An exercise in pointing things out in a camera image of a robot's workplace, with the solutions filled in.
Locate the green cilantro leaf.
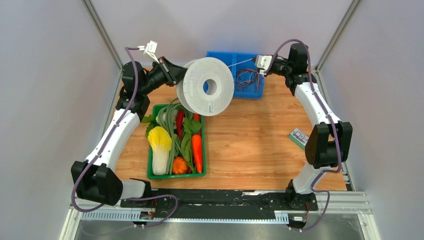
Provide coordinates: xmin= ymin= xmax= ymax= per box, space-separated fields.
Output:
xmin=141 ymin=114 xmax=159 ymax=138

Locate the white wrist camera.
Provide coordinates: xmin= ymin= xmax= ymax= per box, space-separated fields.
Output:
xmin=252 ymin=55 xmax=273 ymax=76
xmin=137 ymin=40 xmax=160 ymax=63

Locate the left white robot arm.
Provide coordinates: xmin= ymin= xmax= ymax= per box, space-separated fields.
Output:
xmin=70 ymin=56 xmax=187 ymax=208

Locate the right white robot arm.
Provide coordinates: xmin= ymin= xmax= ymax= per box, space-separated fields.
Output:
xmin=265 ymin=39 xmax=353 ymax=210

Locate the red chili pepper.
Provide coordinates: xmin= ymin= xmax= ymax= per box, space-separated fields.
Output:
xmin=175 ymin=110 xmax=185 ymax=140

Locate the large orange carrot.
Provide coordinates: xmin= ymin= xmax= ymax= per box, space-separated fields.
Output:
xmin=191 ymin=134 xmax=203 ymax=174

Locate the small orange carrot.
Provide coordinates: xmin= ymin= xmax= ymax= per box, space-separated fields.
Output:
xmin=193 ymin=113 xmax=202 ymax=135

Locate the green white small box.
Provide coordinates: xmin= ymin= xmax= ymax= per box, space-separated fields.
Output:
xmin=288 ymin=128 xmax=309 ymax=151

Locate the green plastic tray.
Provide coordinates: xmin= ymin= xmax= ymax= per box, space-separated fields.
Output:
xmin=146 ymin=104 xmax=207 ymax=180

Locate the green spinach leaf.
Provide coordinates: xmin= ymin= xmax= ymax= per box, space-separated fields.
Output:
xmin=181 ymin=119 xmax=197 ymax=173

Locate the yellow napa cabbage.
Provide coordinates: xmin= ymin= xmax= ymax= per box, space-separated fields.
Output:
xmin=147 ymin=126 xmax=172 ymax=176

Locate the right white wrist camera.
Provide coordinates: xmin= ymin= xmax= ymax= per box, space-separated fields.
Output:
xmin=252 ymin=55 xmax=273 ymax=76

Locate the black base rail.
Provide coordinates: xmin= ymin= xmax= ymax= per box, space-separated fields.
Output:
xmin=120 ymin=188 xmax=319 ymax=224

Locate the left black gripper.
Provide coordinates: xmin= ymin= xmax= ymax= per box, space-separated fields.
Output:
xmin=138 ymin=56 xmax=192 ymax=96

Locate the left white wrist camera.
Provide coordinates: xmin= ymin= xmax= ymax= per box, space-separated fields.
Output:
xmin=137 ymin=40 xmax=160 ymax=63

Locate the white perforated spool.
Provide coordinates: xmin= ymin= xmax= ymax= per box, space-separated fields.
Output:
xmin=176 ymin=57 xmax=235 ymax=117

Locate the green long beans bundle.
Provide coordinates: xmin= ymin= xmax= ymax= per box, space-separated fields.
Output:
xmin=157 ymin=97 xmax=194 ymax=175

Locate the mixed colour wire bundle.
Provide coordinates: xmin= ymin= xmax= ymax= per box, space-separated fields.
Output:
xmin=235 ymin=67 xmax=263 ymax=94

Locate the blue two-compartment bin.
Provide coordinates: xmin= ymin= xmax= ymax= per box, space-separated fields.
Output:
xmin=206 ymin=51 xmax=264 ymax=100

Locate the orange pumpkin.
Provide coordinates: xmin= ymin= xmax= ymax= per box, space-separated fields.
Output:
xmin=172 ymin=156 xmax=190 ymax=175

